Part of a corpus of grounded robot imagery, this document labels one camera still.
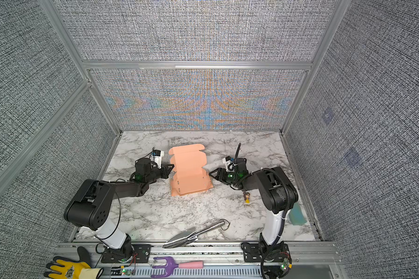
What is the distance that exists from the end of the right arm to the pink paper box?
93 mm

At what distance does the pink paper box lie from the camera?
0.94 m

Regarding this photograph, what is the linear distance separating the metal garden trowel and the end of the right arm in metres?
0.19

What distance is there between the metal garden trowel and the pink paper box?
18 cm

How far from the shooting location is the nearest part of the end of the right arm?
2.61ft
